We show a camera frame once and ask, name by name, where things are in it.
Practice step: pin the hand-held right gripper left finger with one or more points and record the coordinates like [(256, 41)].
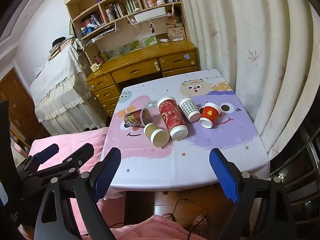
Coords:
[(108, 172)]

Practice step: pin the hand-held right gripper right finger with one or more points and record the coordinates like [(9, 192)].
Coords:
[(225, 177)]

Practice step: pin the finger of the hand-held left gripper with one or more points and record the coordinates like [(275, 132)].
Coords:
[(80, 155), (48, 152)]

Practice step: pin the dark patterned paper cup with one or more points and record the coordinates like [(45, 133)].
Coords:
[(133, 118)]

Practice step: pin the tan kraft paper cup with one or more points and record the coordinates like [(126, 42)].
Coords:
[(153, 131)]

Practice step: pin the small red paper cup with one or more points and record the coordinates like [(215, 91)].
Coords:
[(210, 113)]

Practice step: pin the grey checked paper cup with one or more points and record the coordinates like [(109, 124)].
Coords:
[(188, 107)]

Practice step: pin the tall red paper cup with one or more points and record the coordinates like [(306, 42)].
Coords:
[(171, 117)]

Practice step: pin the pink bedsheet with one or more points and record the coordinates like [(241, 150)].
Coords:
[(65, 140)]

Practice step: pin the cartoon printed tablecloth table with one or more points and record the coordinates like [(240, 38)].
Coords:
[(200, 160)]

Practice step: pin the patterned slipper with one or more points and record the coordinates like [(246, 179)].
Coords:
[(168, 216), (200, 222)]

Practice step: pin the brown wooden door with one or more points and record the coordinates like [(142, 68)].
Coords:
[(15, 100)]

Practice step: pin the pink fleece blanket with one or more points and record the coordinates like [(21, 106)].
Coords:
[(155, 230)]

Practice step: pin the metal rack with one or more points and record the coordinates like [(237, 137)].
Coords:
[(300, 180)]

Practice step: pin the stack of books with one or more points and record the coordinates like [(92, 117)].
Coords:
[(58, 50)]

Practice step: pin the wooden desk with drawers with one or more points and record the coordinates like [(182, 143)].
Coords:
[(135, 65)]

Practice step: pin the black hat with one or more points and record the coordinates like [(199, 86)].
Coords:
[(59, 40)]

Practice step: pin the blue sticky note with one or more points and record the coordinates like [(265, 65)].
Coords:
[(186, 56)]

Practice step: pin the small white bottle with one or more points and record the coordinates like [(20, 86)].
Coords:
[(163, 40)]

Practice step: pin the white leaf print curtain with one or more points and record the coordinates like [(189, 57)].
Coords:
[(250, 30)]

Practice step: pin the printed canvas pouch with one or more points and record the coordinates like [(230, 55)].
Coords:
[(176, 34)]

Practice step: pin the wooden bookshelf hutch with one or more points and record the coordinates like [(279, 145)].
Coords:
[(82, 2)]

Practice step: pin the long white box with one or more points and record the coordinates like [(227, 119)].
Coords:
[(150, 14)]

